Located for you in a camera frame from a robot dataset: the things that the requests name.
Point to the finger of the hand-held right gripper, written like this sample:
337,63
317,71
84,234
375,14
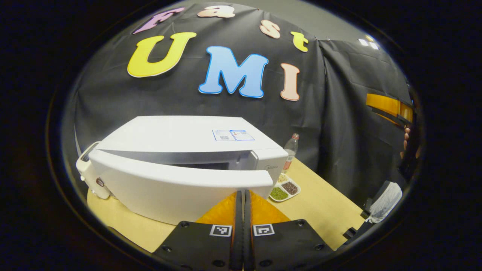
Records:
388,116
384,102

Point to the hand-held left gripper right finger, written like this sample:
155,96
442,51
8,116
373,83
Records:
247,233

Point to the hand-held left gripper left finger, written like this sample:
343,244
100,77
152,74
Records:
237,233

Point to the white microwave oven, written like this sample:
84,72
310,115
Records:
169,131

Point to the white cloth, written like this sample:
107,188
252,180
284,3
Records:
388,199

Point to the green mung beans heap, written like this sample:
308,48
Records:
279,193

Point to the small ceiling light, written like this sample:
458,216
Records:
368,42

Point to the dark red beans heap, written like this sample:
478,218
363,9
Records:
289,188

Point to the yellow soybeans heap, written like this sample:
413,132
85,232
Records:
282,178

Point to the white divided plate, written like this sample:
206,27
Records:
297,190

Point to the clear plastic water bottle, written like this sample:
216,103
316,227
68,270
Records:
290,148

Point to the black backdrop cloth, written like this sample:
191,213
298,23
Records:
188,98

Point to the white countertop appliance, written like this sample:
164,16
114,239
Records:
88,177

